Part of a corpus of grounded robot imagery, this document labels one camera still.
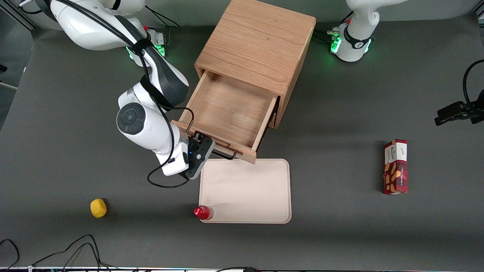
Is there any wooden drawer cabinet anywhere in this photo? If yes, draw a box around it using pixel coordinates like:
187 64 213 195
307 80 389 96
194 0 317 130

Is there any red capped bottle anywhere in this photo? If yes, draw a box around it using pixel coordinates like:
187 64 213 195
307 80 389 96
194 205 214 221

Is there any black base cable bundle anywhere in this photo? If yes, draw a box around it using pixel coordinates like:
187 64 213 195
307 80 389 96
314 11 354 43

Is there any silver aluminium frame bar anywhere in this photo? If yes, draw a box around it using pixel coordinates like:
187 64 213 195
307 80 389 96
0 6 40 31

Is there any black floor cable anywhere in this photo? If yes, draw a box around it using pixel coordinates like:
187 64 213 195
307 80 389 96
0 238 20 271
32 234 118 272

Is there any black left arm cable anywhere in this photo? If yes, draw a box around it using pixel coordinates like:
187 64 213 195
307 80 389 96
463 59 484 106

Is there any yellow lemon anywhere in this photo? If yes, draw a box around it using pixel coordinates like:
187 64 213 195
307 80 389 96
90 198 107 219

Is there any wooden drawer with black handle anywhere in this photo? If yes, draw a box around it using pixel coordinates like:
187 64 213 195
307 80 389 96
171 70 280 165

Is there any red snack box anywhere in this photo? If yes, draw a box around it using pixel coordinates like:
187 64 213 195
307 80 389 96
382 139 408 195

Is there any black metal drawer handle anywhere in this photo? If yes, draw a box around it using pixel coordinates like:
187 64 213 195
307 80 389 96
210 149 238 161

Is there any beige plastic tray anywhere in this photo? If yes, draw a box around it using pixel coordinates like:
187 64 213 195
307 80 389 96
199 158 292 224

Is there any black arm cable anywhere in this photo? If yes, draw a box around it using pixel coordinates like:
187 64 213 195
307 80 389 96
463 59 484 106
21 0 195 189

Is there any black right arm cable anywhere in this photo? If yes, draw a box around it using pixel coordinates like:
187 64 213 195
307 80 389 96
21 0 195 189

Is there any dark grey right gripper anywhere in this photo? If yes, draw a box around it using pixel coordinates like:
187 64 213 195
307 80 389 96
185 136 216 180

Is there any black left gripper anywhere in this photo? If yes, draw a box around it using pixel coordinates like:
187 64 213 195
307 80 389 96
434 90 484 126

